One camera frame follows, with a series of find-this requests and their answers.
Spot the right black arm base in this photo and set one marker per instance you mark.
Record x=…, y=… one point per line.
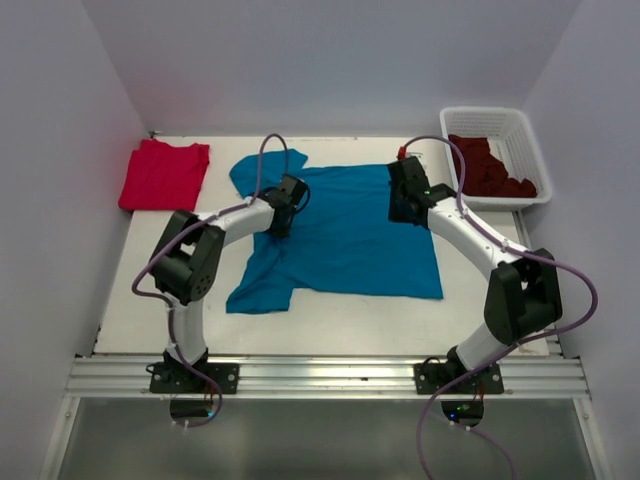
x=462, y=403

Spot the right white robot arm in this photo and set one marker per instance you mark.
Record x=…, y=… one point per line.
x=523, y=295

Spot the folded red t shirt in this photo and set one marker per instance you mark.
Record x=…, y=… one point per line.
x=162, y=177

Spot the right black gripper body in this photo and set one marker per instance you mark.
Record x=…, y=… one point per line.
x=396, y=211

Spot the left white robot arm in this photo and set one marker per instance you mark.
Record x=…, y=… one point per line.
x=185, y=260

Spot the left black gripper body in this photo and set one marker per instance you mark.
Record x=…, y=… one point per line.
x=281, y=231

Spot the blue t shirt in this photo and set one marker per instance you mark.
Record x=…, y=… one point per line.
x=342, y=242

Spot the dark red t shirt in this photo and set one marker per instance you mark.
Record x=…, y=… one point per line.
x=486, y=176

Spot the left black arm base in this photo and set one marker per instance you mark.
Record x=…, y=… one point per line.
x=195, y=392

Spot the aluminium mounting rail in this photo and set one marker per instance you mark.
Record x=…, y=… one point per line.
x=326, y=377

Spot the white plastic basket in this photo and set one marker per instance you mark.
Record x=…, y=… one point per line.
x=511, y=140

